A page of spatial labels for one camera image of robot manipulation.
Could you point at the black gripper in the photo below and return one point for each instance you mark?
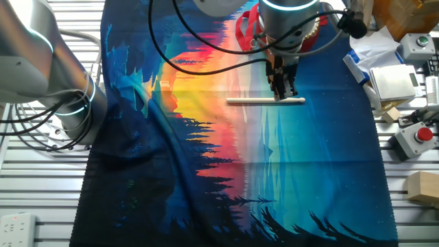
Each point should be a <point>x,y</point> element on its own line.
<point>283,68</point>

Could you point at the pale wooden drumstick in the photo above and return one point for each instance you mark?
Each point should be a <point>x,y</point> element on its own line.
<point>250,100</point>

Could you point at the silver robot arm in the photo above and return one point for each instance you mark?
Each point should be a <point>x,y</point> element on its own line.
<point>31,65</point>

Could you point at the red drum with white skin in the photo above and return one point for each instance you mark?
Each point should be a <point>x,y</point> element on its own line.
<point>310,36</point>

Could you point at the white and blue plastic bag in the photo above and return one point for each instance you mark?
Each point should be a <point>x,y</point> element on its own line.
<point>374,49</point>

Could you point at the colourful landscape print cloth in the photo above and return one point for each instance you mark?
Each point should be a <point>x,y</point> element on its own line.
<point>205,154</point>

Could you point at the silver digital scale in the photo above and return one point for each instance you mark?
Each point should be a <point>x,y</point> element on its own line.
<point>391,82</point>

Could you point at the small wooden block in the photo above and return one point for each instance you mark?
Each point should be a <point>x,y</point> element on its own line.
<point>391,115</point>

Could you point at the wooden stick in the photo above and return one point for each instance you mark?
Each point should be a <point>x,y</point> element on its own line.
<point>366,10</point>

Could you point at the grey box with red button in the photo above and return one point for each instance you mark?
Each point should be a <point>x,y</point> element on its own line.
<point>409,142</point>

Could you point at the black metal clamp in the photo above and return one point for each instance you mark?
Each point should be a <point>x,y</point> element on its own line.
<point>420,116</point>

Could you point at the grey box with green button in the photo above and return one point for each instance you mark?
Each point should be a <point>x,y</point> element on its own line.
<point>416,46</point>

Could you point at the brown cardboard box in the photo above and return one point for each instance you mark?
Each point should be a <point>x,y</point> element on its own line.
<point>408,15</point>

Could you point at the white ridged device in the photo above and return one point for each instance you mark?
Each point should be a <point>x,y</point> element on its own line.
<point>433,90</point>

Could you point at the large wooden block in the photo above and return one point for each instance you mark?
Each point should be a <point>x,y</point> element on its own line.
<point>425,187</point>

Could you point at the white power strip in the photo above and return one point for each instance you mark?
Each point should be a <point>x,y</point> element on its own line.
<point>17,230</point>

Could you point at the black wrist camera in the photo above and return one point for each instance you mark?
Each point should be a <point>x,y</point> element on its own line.
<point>355,26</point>

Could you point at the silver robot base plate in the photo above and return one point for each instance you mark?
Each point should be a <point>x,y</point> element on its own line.
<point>56,135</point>

